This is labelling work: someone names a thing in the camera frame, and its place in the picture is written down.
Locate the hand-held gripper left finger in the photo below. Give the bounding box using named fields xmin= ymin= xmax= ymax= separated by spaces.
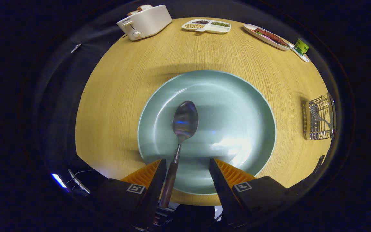
xmin=92 ymin=158 xmax=167 ymax=230

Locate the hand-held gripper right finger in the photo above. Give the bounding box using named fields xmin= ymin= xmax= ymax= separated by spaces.
xmin=209 ymin=158 xmax=297 ymax=230

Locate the metal spoon with wooden handle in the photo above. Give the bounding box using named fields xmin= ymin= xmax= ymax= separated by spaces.
xmin=159 ymin=101 xmax=199 ymax=208

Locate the metal fork with wooden handle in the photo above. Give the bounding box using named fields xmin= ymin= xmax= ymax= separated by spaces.
xmin=309 ymin=106 xmax=334 ymax=130

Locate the white device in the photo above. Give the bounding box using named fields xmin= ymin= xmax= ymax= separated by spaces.
xmin=68 ymin=169 xmax=91 ymax=195

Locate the pale green round plate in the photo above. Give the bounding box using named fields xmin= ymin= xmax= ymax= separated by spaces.
xmin=137 ymin=70 xmax=277 ymax=196

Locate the glowing screen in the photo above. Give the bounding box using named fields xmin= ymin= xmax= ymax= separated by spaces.
xmin=51 ymin=173 xmax=67 ymax=189

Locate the white square coaster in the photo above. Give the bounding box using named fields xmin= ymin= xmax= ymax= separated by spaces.
xmin=287 ymin=42 xmax=310 ymax=63

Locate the white divided dish with beans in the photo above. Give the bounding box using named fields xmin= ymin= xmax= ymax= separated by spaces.
xmin=181 ymin=19 xmax=231 ymax=34

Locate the white oval food plate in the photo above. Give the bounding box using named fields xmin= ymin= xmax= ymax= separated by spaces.
xmin=243 ymin=24 xmax=291 ymax=51

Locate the brown grilled meat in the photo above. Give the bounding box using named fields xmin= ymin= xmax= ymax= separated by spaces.
xmin=254 ymin=28 xmax=288 ymax=46

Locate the green label drink bottle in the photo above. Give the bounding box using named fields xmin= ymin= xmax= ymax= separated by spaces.
xmin=293 ymin=38 xmax=309 ymax=56

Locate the white toaster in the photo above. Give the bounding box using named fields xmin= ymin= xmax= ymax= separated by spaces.
xmin=117 ymin=5 xmax=172 ymax=41

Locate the metal wire basket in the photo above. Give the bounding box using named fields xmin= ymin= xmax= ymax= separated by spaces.
xmin=302 ymin=92 xmax=337 ymax=140

